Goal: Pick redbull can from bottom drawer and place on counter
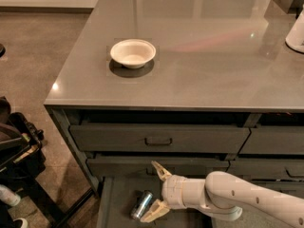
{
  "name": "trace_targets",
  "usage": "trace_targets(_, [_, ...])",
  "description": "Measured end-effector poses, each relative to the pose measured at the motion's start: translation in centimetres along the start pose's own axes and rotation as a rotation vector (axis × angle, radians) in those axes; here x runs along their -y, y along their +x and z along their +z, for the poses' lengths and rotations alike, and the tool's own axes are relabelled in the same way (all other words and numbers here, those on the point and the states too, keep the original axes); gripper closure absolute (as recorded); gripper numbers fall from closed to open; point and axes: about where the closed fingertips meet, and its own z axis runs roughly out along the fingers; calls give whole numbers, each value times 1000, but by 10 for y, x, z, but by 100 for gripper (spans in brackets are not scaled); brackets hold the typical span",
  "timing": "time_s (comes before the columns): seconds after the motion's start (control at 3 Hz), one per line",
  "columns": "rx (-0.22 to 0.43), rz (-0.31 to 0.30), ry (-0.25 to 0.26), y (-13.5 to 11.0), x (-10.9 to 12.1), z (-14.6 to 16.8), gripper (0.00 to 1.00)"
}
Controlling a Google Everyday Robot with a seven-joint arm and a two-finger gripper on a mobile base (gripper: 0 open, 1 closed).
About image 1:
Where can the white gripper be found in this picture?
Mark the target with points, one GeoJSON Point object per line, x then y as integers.
{"type": "Point", "coordinates": [172, 189]}

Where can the silver blue redbull can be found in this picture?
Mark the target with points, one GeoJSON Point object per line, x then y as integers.
{"type": "Point", "coordinates": [141, 205]}

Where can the open bottom left drawer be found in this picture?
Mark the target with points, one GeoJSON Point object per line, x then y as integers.
{"type": "Point", "coordinates": [121, 194]}

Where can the middle left grey drawer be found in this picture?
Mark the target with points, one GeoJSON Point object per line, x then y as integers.
{"type": "Point", "coordinates": [135, 166]}

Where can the grey drawer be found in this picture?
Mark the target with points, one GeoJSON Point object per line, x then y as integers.
{"type": "Point", "coordinates": [135, 166]}
{"type": "Point", "coordinates": [275, 140]}
{"type": "Point", "coordinates": [141, 137]}
{"type": "Point", "coordinates": [292, 188]}
{"type": "Point", "coordinates": [267, 169]}

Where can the top left grey drawer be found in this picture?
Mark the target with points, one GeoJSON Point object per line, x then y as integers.
{"type": "Point", "coordinates": [141, 137]}

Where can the middle right grey drawer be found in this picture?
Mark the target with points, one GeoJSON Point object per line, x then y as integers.
{"type": "Point", "coordinates": [267, 169]}

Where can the top right grey drawer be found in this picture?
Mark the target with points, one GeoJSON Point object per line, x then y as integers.
{"type": "Point", "coordinates": [275, 140]}

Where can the grey cabinet with counter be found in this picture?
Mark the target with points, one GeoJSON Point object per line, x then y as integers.
{"type": "Point", "coordinates": [217, 62]}

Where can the bottom right grey drawer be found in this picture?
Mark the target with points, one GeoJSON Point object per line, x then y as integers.
{"type": "Point", "coordinates": [292, 188]}

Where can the white appliance on counter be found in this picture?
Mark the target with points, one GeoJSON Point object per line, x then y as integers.
{"type": "Point", "coordinates": [295, 38]}

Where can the white paper bowl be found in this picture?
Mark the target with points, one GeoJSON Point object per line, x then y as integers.
{"type": "Point", "coordinates": [133, 53]}

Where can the black cart with items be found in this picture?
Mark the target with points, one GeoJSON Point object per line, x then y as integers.
{"type": "Point", "coordinates": [21, 161]}

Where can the white shoe lower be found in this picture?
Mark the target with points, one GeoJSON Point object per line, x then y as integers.
{"type": "Point", "coordinates": [20, 223]}

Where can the white shoe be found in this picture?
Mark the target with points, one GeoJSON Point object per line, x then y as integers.
{"type": "Point", "coordinates": [8, 197]}
{"type": "Point", "coordinates": [20, 223]}

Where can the white shoe upper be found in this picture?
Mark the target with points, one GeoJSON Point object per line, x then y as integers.
{"type": "Point", "coordinates": [8, 197]}

